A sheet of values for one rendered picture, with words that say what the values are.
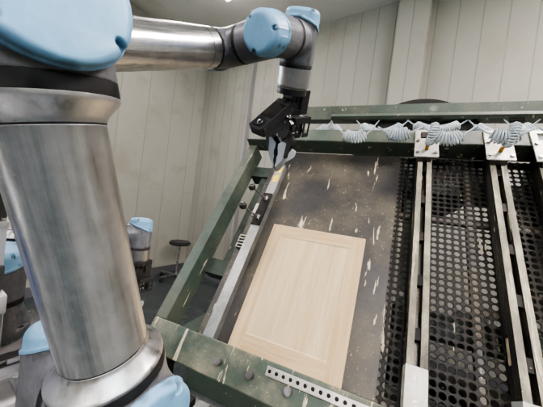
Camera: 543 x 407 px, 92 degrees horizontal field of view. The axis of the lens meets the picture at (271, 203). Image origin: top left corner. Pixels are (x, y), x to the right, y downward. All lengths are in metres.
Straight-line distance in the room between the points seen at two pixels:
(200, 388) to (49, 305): 0.93
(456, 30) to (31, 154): 3.63
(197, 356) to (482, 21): 3.65
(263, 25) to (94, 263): 0.44
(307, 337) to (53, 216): 0.95
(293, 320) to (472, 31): 3.26
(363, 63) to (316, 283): 3.04
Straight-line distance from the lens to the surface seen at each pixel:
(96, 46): 0.26
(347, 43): 3.96
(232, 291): 1.20
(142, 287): 1.11
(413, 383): 1.02
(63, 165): 0.27
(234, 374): 1.11
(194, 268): 1.34
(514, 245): 1.27
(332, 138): 1.54
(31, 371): 0.49
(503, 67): 3.48
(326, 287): 1.13
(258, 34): 0.54
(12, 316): 0.97
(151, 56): 0.49
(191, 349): 1.20
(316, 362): 1.07
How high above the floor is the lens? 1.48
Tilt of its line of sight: 1 degrees down
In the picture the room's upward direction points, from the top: 7 degrees clockwise
